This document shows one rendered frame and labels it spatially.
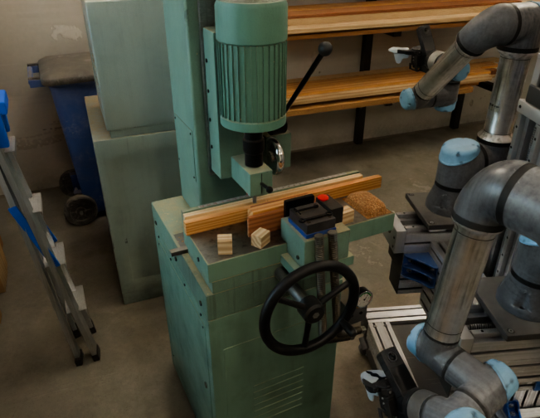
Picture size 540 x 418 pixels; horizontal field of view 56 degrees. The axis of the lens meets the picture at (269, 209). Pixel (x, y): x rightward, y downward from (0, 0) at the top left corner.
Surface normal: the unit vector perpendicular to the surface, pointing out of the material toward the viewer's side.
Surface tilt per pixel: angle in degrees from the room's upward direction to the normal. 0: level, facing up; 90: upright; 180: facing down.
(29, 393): 1
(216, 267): 90
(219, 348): 90
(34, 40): 90
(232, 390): 90
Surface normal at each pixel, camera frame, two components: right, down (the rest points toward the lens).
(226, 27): -0.61, 0.39
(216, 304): 0.43, 0.45
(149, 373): 0.00, -0.87
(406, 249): 0.11, 0.50
